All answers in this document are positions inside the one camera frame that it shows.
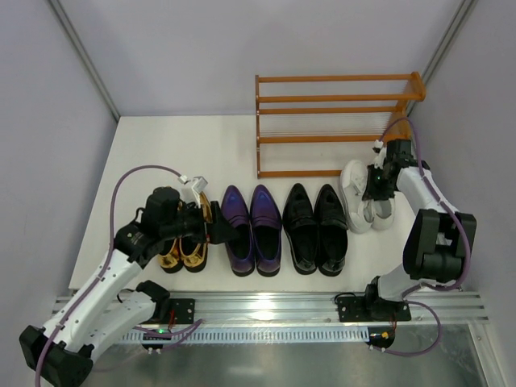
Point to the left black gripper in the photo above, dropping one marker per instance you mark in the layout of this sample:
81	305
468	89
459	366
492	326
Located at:
208	225

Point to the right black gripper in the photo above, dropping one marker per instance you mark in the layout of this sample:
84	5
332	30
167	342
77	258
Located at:
373	189

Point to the white sneaker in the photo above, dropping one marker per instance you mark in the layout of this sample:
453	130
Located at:
383	214
359	213

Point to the black patent loafer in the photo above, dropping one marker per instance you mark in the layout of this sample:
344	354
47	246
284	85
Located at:
301	229
332	232

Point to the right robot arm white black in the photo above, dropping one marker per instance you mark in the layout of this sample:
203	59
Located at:
438	249

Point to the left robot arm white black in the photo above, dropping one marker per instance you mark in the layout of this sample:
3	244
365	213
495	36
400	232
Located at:
63	351

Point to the orange wooden shoe shelf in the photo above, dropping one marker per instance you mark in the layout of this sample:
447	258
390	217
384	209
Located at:
374	102

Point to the left purple loafer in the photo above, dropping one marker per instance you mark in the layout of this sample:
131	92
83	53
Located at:
240	251

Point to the purple loafer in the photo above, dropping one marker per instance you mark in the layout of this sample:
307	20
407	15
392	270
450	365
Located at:
266	232
240	251

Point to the right gold loafer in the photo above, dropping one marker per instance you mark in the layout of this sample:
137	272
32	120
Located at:
193	254

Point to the gold loafer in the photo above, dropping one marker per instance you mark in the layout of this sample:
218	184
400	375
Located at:
193	254
170	260

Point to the right purple loafer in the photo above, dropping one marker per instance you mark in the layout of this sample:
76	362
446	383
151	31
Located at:
266	232

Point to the left gold loafer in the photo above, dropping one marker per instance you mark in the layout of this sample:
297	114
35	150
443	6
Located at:
170	260

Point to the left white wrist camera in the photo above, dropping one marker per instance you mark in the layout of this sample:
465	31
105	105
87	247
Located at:
192	189

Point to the aluminium mounting rail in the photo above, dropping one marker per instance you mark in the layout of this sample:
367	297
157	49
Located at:
262	308

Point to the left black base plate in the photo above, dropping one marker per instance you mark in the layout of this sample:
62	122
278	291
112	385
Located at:
178	311

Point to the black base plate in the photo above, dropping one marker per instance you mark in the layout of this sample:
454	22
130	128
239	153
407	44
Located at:
178	311
359	308

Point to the slotted grey cable duct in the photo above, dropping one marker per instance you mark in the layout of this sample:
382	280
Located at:
252	335

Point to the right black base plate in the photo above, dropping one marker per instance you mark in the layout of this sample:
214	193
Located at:
359	308

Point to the right aluminium corner post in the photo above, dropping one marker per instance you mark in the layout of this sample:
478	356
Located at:
445	33

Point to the aluminium corner post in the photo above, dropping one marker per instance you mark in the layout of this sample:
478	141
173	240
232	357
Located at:
83	56
445	33

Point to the left aluminium corner post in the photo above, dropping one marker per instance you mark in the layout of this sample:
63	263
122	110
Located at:
83	56

